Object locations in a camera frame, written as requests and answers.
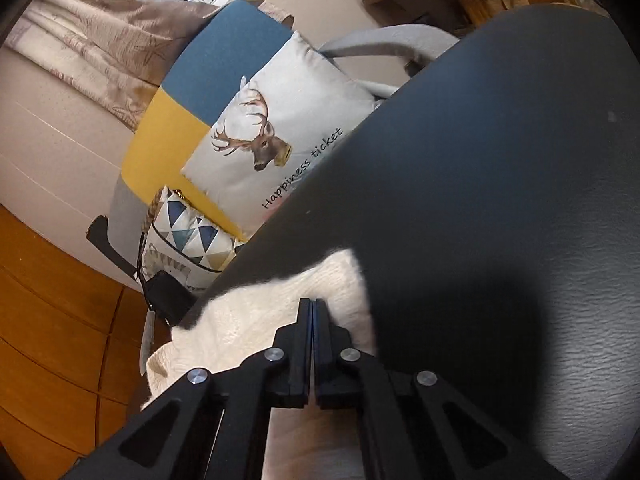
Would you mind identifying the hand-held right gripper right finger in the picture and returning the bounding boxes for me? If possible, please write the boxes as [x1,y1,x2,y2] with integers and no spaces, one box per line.
[312,298,571,480]

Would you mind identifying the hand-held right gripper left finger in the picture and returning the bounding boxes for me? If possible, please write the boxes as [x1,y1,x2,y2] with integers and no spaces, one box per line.
[62,298,314,480]

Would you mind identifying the white knit sweater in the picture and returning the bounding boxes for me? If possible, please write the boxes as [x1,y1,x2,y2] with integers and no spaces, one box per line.
[140,248,379,480]

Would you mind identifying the black handbag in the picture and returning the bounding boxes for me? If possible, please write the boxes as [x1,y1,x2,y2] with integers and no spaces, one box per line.
[142,270,199,329]

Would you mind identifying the geometric print pillow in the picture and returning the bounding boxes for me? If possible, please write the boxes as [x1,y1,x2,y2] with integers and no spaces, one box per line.
[141,186,247,292]

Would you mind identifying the deer print pillow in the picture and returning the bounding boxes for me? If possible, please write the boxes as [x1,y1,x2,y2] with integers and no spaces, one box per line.
[180,31,379,232]

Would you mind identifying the wooden wardrobe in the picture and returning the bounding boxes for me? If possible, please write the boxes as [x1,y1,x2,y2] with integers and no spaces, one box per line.
[0,204,152,480]

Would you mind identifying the grey yellow blue sofa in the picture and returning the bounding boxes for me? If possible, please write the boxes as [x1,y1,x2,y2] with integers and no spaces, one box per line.
[106,0,462,287]

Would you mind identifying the starfish print curtain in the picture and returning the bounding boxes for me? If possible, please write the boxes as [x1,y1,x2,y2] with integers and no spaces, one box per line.
[4,0,297,132]

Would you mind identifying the brown checkered bag strap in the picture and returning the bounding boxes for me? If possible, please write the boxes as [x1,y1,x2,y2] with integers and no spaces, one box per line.
[147,186,172,232]

